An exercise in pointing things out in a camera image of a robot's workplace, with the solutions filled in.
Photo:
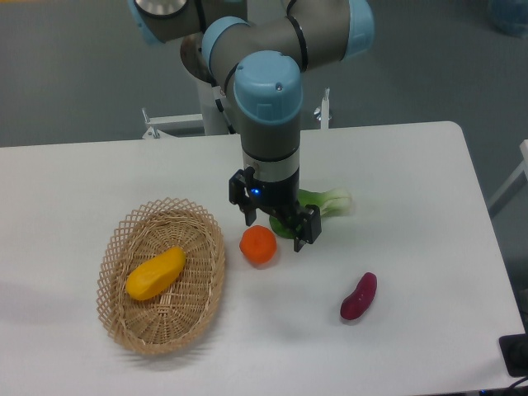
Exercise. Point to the white furniture frame right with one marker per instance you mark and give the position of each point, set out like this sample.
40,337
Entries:
510,187

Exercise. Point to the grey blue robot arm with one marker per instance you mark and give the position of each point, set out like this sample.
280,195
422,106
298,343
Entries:
327,32

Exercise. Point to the orange tangerine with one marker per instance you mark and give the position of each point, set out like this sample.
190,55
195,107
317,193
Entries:
258,244

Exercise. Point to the green bok choy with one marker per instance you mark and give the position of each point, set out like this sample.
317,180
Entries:
337,201

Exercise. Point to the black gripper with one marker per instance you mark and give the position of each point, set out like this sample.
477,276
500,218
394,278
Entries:
278,199

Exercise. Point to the purple sweet potato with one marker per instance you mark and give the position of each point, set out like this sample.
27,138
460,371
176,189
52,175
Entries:
356,304

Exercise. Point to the woven wicker basket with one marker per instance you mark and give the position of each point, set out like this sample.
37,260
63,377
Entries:
183,311

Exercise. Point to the black device at table edge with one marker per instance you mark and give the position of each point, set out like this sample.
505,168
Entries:
514,353

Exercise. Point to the yellow mango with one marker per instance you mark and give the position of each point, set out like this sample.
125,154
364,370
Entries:
155,275

